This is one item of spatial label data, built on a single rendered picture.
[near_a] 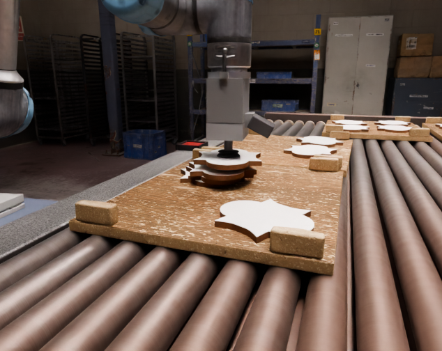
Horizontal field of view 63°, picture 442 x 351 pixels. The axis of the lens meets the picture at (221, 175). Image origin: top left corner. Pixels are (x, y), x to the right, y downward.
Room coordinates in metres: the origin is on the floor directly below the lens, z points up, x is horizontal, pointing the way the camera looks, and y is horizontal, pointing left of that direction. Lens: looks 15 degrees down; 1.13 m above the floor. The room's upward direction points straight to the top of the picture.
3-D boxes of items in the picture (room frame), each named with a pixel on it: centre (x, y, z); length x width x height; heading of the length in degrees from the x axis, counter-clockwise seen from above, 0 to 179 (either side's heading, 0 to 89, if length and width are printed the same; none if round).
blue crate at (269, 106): (5.41, -0.88, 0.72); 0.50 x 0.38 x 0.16; 68
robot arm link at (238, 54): (0.64, -0.01, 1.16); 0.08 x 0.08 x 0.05
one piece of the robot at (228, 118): (0.64, -0.04, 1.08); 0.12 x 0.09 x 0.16; 79
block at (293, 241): (0.36, -0.08, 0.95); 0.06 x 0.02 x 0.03; 70
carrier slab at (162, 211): (0.59, -0.02, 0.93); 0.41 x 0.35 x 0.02; 160
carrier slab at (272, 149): (0.98, -0.18, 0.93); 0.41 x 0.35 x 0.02; 159
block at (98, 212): (0.45, 0.17, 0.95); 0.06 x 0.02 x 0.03; 70
